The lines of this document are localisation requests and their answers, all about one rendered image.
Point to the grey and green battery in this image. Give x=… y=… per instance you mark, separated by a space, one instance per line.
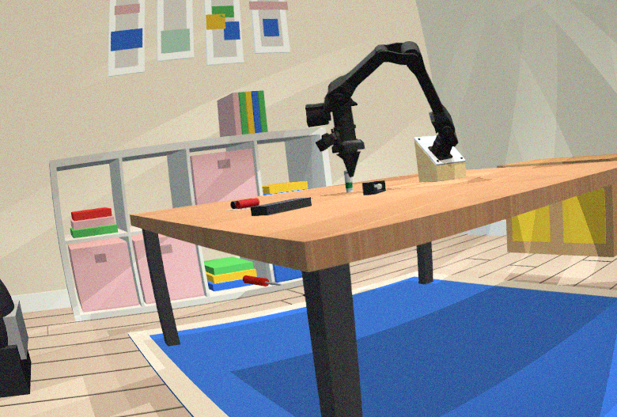
x=348 y=182

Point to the black rectangular bar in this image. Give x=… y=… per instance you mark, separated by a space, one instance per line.
x=281 y=206

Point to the red-handled screwdriver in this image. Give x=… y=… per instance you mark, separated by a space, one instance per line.
x=258 y=281

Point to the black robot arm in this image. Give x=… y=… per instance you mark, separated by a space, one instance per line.
x=338 y=98

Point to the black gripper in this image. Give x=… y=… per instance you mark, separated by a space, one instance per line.
x=349 y=146

